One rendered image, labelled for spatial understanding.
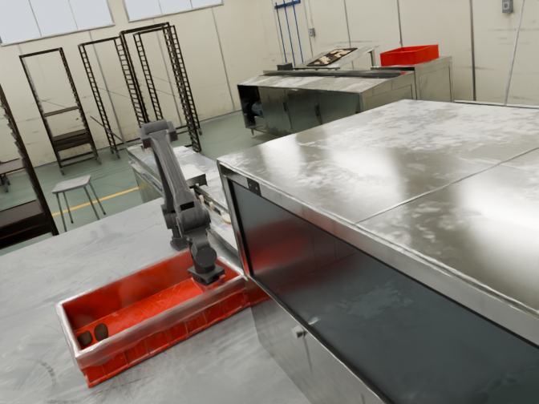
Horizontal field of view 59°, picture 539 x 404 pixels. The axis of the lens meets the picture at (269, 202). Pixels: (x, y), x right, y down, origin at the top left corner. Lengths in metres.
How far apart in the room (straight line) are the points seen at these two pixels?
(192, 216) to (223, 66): 8.16
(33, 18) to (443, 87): 6.30
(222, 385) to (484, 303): 0.78
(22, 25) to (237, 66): 3.67
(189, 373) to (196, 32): 8.31
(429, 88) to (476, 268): 4.72
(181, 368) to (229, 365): 0.12
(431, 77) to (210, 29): 5.14
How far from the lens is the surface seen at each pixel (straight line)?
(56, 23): 8.78
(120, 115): 8.88
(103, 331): 1.46
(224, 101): 9.37
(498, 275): 0.47
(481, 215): 0.58
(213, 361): 1.21
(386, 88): 4.60
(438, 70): 5.23
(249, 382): 1.13
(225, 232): 1.76
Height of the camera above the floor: 1.55
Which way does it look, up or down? 21 degrees down
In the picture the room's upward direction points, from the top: 12 degrees counter-clockwise
